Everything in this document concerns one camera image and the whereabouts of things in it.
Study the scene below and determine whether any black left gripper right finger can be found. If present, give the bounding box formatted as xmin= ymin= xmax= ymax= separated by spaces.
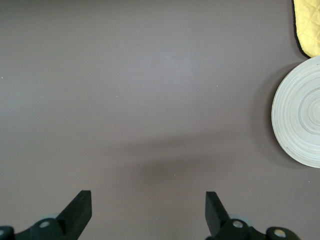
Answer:
xmin=205 ymin=191 xmax=301 ymax=240

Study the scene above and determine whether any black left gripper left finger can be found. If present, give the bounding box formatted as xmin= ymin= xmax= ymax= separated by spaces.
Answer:
xmin=0 ymin=190 xmax=92 ymax=240

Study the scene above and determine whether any round wooden plate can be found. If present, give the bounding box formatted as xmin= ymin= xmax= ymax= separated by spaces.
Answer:
xmin=271 ymin=55 xmax=320 ymax=169

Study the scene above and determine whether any yellow quilted oven mitt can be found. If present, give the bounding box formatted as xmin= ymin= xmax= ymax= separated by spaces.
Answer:
xmin=292 ymin=0 xmax=320 ymax=59

